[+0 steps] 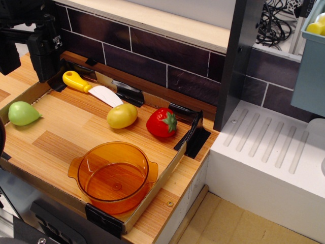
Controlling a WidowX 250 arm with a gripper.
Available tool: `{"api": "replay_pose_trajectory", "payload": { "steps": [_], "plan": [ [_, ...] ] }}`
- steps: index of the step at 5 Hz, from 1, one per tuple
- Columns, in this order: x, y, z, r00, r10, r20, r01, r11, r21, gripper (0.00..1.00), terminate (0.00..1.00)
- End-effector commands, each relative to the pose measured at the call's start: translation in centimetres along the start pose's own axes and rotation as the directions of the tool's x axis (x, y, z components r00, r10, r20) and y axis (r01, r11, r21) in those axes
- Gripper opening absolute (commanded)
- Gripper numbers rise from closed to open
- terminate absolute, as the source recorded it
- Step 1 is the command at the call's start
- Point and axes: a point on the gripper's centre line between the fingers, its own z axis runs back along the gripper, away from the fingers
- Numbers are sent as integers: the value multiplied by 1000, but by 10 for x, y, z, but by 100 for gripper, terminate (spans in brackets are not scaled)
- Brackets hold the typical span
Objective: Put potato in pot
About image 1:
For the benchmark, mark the teal plastic bin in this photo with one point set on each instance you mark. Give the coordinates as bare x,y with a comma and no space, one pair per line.
309,88

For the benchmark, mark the green plastic pear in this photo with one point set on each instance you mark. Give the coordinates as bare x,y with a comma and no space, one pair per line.
22,113

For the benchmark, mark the cardboard fence with black tape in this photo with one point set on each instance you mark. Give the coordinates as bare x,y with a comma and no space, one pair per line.
72,124

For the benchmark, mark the yellow plastic potato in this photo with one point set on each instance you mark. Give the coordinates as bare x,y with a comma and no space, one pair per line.
122,116

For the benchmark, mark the yellow toy in bin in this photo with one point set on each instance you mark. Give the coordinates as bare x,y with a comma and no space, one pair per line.
317,27

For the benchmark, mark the red plastic strawberry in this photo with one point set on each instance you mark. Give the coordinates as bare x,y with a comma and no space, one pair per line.
162,123

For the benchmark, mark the orange transparent pot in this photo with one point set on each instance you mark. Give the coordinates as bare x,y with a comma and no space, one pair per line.
115,176

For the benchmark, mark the dark grey vertical post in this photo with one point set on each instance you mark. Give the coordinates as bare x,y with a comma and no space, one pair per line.
246,18

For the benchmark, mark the yellow handled white toy knife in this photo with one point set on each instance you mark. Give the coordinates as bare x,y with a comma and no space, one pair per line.
73,80

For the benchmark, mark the white toy sink drainboard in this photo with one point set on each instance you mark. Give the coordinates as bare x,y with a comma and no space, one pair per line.
272,165

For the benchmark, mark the black device at bottom left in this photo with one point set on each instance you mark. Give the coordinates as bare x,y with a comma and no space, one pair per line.
38,211

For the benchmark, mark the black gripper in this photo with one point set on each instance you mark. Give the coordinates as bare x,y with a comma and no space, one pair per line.
43,44

